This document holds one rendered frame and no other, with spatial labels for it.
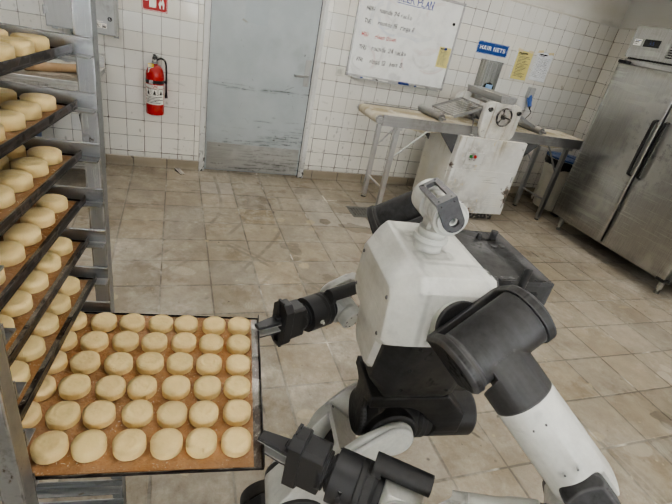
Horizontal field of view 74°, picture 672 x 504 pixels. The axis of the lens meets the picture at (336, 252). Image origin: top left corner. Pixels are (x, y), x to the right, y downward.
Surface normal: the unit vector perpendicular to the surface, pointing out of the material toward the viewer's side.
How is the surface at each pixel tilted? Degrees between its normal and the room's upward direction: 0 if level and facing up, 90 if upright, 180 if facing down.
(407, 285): 61
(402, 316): 85
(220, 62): 90
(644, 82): 90
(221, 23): 90
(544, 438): 73
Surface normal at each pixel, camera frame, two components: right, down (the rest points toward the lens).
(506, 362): 0.05, -0.11
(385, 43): 0.29, 0.50
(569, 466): -0.27, 0.11
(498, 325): -0.21, -0.46
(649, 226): -0.94, -0.01
